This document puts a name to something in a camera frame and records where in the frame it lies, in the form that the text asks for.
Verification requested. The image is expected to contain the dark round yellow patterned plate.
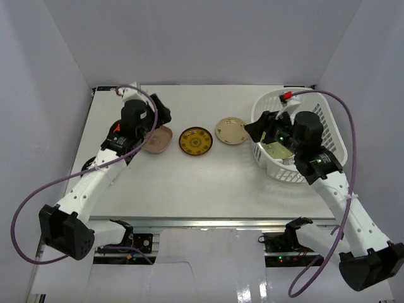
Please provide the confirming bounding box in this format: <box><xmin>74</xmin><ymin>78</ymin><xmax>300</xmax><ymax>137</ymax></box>
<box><xmin>178</xmin><ymin>126</ymin><xmax>213</xmax><ymax>157</ymax></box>

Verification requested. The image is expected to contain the black round plate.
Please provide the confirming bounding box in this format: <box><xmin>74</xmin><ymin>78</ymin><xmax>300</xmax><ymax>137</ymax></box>
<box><xmin>81</xmin><ymin>157</ymin><xmax>95</xmax><ymax>172</ymax></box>

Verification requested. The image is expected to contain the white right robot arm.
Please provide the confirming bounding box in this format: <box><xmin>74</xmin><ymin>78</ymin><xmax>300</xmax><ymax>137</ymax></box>
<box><xmin>245</xmin><ymin>90</ymin><xmax>403</xmax><ymax>298</ymax></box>

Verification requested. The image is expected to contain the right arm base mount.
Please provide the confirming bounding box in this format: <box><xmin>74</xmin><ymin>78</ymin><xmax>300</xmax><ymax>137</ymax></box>
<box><xmin>258</xmin><ymin>217</ymin><xmax>318</xmax><ymax>267</ymax></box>

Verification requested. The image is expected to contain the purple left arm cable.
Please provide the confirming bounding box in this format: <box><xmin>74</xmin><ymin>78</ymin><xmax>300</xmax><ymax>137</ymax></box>
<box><xmin>11</xmin><ymin>84</ymin><xmax>159</xmax><ymax>265</ymax></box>

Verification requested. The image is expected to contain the green square panda plate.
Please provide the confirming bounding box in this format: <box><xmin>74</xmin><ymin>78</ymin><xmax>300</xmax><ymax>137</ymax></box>
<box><xmin>260</xmin><ymin>142</ymin><xmax>294</xmax><ymax>160</ymax></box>

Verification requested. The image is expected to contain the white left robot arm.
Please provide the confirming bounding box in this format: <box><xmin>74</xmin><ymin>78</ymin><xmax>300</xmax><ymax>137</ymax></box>
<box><xmin>39</xmin><ymin>85</ymin><xmax>171</xmax><ymax>260</ymax></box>

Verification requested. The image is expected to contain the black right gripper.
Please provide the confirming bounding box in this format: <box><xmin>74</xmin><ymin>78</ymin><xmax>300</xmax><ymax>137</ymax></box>
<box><xmin>245</xmin><ymin>108</ymin><xmax>304</xmax><ymax>155</ymax></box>

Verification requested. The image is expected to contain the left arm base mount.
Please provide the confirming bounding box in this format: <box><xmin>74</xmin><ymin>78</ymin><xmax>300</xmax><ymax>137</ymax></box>
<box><xmin>93</xmin><ymin>234</ymin><xmax>157</xmax><ymax>265</ymax></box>

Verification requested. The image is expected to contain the brown square panda plate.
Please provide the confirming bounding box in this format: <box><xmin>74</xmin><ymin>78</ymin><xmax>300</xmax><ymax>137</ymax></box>
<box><xmin>142</xmin><ymin>126</ymin><xmax>173</xmax><ymax>155</ymax></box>

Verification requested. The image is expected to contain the beige round plate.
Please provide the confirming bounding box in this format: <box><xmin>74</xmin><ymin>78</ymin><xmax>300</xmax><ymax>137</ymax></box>
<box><xmin>215</xmin><ymin>117</ymin><xmax>249</xmax><ymax>145</ymax></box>

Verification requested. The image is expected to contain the orange round plate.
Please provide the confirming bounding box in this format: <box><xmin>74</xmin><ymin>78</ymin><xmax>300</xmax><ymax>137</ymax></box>
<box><xmin>113</xmin><ymin>124</ymin><xmax>121</xmax><ymax>133</ymax></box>

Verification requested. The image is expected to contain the white plastic basket bin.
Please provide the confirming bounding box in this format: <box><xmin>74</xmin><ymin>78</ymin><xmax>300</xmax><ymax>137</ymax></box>
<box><xmin>251</xmin><ymin>90</ymin><xmax>348</xmax><ymax>184</ymax></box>

